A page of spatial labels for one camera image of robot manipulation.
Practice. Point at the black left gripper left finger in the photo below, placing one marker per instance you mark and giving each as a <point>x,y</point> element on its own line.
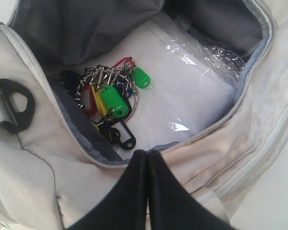
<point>124,207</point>

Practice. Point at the colourful key tag bunch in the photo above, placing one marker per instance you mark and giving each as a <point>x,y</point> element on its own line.
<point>109,97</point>

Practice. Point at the beige fabric duffel bag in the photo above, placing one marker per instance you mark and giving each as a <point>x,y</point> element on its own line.
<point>55,166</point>

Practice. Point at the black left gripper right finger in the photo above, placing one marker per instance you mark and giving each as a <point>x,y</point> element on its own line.
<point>171,207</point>

